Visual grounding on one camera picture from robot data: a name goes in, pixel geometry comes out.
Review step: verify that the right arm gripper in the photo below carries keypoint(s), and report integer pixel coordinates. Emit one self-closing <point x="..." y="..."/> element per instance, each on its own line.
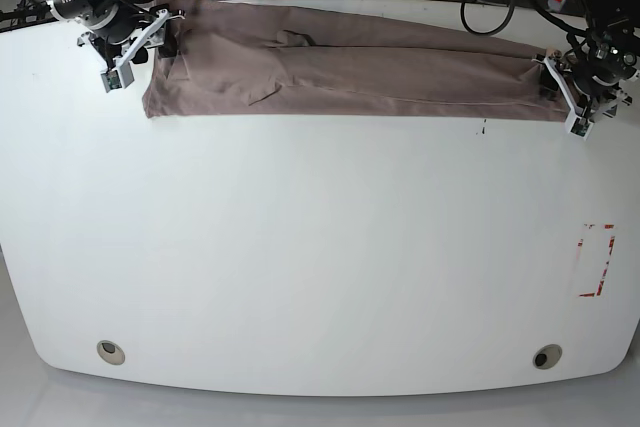
<point x="119" y="42"/>

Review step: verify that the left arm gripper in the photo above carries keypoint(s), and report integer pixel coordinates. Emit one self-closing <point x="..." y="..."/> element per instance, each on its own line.
<point x="590" y="84"/>

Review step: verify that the mauve T-shirt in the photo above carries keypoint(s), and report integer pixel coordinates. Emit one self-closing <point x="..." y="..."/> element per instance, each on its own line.
<point x="237" y="58"/>

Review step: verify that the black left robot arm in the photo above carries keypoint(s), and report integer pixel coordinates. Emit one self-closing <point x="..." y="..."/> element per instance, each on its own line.
<point x="244" y="59"/>

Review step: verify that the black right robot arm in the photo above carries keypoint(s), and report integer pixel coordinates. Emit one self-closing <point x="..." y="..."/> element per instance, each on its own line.
<point x="96" y="14"/>

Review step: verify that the red tape rectangle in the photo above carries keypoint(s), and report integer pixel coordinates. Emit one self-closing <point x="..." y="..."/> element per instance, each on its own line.
<point x="593" y="258"/>

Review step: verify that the right table grommet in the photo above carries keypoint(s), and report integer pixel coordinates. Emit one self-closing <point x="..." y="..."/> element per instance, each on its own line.
<point x="547" y="357"/>

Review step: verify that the table grommet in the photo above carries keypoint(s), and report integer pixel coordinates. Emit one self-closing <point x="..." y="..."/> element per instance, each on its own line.
<point x="110" y="352"/>
<point x="547" y="357"/>

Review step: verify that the left table grommet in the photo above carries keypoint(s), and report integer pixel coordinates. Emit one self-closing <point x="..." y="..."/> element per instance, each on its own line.
<point x="110" y="352"/>

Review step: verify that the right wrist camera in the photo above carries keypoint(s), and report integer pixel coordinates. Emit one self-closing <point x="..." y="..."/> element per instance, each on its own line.
<point x="117" y="78"/>

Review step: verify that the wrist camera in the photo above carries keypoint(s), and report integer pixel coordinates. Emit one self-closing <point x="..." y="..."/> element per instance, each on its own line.
<point x="117" y="78"/>
<point x="578" y="126"/>

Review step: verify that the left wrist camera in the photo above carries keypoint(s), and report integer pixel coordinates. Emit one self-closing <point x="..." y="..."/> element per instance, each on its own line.
<point x="578" y="126"/>

